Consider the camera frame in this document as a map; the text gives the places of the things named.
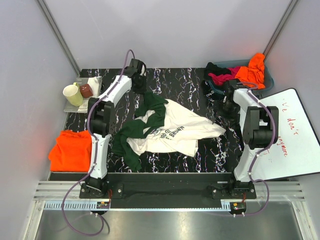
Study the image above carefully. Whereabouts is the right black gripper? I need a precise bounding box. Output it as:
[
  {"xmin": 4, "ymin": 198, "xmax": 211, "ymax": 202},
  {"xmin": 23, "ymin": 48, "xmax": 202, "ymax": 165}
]
[{"xmin": 211, "ymin": 100, "xmax": 240, "ymax": 128}]

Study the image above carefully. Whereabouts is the white green Charlie Brown t-shirt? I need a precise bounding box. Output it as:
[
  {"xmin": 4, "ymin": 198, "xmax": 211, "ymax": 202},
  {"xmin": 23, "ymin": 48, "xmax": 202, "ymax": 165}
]
[{"xmin": 111, "ymin": 92, "xmax": 226, "ymax": 172}]

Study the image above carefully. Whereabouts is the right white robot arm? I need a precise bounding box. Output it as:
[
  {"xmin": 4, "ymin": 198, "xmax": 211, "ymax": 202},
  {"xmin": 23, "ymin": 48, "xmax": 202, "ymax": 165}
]
[{"xmin": 220, "ymin": 79, "xmax": 279, "ymax": 199}]

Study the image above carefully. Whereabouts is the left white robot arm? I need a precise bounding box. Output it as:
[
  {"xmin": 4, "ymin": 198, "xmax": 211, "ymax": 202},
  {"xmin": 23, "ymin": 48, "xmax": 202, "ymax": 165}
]
[{"xmin": 85, "ymin": 58, "xmax": 147, "ymax": 198}]

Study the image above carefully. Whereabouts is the magenta garment in basket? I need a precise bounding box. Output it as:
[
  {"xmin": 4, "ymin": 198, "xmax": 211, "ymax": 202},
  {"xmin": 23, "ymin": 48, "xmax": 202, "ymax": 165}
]
[{"xmin": 208, "ymin": 66, "xmax": 241, "ymax": 86}]

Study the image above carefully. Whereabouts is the orange t-shirt in basket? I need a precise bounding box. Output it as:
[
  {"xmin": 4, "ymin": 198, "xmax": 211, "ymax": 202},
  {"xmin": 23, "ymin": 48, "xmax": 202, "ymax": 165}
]
[{"xmin": 235, "ymin": 53, "xmax": 265, "ymax": 90}]

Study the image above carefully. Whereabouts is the black garment in basket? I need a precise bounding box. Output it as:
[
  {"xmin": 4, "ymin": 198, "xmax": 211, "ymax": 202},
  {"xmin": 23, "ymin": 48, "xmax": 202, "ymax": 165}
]
[{"xmin": 203, "ymin": 62, "xmax": 232, "ymax": 80}]

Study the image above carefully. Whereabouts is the teal laundry basket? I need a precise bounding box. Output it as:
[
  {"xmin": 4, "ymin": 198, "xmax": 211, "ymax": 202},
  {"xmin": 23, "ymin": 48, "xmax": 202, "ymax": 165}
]
[{"xmin": 204, "ymin": 59, "xmax": 275, "ymax": 96}]

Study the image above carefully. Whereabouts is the pale yellow mug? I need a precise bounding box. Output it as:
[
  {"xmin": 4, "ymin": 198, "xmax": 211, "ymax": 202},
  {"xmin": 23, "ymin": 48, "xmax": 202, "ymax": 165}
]
[{"xmin": 62, "ymin": 82, "xmax": 83, "ymax": 107}]

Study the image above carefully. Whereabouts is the whiteboard with red writing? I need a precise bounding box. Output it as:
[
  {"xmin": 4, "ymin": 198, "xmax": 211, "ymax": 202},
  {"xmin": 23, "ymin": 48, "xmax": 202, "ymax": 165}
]
[{"xmin": 252, "ymin": 88, "xmax": 320, "ymax": 180}]

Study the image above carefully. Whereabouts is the folded orange t-shirt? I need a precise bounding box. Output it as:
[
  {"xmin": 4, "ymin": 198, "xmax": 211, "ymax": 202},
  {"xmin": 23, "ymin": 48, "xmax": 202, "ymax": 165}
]
[{"xmin": 48, "ymin": 130, "xmax": 92, "ymax": 173}]

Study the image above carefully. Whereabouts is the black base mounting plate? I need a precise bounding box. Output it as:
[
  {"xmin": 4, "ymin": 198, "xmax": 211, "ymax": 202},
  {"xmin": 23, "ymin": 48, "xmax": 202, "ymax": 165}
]
[{"xmin": 79, "ymin": 172, "xmax": 257, "ymax": 200}]

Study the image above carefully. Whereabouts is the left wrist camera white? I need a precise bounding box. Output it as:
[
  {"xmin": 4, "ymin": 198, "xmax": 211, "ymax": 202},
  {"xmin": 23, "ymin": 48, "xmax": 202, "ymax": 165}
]
[{"xmin": 139, "ymin": 63, "xmax": 146, "ymax": 76}]

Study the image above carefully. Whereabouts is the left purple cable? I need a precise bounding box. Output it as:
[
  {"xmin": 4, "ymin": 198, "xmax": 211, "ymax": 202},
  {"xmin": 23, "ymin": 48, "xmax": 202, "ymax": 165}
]
[{"xmin": 60, "ymin": 49, "xmax": 137, "ymax": 237}]

